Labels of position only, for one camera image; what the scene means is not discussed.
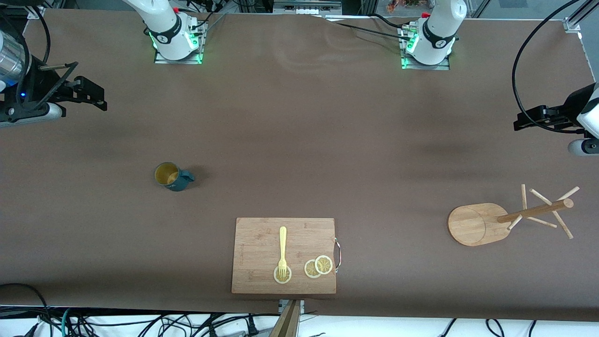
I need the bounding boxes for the bamboo cutting board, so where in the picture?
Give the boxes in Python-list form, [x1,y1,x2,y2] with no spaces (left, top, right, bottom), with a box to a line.
[231,218,337,295]

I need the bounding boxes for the yellow plastic fork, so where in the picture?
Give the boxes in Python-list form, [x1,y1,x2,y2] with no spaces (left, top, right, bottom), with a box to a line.
[278,227,288,280]

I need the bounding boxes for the wooden camera post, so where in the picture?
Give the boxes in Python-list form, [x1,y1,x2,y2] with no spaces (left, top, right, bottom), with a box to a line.
[269,300,301,337]

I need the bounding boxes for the teal mug yellow inside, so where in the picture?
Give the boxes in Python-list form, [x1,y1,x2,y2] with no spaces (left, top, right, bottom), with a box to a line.
[154,162,196,192]

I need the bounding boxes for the thick black floor cable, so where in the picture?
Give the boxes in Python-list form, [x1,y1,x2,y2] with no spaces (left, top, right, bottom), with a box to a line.
[0,283,53,337]

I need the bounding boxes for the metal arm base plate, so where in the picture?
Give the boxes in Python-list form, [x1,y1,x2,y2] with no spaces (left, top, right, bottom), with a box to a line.
[154,19,208,65]
[399,23,453,71]

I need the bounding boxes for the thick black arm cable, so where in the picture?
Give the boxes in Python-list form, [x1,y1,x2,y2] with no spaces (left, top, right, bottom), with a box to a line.
[511,0,585,136]

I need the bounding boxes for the wooden mug rack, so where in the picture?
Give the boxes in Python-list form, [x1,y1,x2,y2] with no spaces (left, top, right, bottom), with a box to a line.
[448,184,581,247]

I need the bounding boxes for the black table cable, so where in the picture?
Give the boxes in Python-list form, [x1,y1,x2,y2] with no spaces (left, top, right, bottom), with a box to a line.
[328,20,409,40]

